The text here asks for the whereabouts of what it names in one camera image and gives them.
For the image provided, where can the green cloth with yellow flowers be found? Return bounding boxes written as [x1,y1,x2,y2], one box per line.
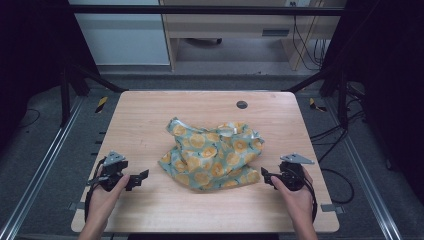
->
[157,116,266,192]

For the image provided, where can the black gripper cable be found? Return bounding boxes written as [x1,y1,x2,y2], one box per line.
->
[83,157,107,222]
[301,176,318,224]

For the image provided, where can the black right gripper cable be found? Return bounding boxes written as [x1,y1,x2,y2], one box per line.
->
[301,176,318,224]

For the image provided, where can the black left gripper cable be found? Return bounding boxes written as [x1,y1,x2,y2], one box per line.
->
[83,157,107,222]

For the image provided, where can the aluminium floor rail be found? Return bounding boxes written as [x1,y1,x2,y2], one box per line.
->
[0,95,86,240]
[323,97,404,240]

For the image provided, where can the black floor cable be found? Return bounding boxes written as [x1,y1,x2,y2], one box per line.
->
[309,109,366,205]

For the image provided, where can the wooden desk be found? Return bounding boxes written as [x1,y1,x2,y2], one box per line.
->
[159,0,346,72]

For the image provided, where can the black horizontal frame bar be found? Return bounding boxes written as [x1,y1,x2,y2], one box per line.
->
[67,4,346,17]

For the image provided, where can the grey table bracket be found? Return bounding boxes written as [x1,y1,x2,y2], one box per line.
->
[67,201,86,212]
[320,203,346,215]

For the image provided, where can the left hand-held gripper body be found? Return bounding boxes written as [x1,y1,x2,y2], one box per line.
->
[87,150,130,193]

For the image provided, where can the person's right hand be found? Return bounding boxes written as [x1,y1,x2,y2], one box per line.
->
[270,166,316,228]

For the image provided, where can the black hanging cables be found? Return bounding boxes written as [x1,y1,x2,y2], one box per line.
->
[291,1,331,72]

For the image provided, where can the yellow black striped tape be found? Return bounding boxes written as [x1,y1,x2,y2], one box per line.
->
[308,97,328,113]
[94,95,109,114]

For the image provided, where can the white cabinet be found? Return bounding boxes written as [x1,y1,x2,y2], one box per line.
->
[67,0,172,67]

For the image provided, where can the person's left hand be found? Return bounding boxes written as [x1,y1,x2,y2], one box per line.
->
[86,174,131,224]

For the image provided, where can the black metal stand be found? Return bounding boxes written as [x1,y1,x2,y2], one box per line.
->
[283,64,350,131]
[59,61,129,128]

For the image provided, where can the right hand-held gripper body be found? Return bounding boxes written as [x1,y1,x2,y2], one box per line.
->
[278,152,316,192]

